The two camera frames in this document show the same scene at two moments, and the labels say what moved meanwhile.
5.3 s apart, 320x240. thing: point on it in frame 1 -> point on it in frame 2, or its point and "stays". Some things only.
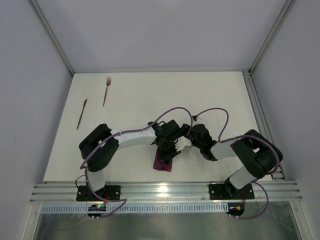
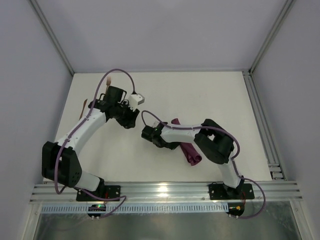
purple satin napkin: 158,164 -> 189,148
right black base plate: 228,191 stays
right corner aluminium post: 265,48 stays
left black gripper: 165,150 -> 128,117
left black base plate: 111,192 stays
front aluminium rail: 166,192 stays
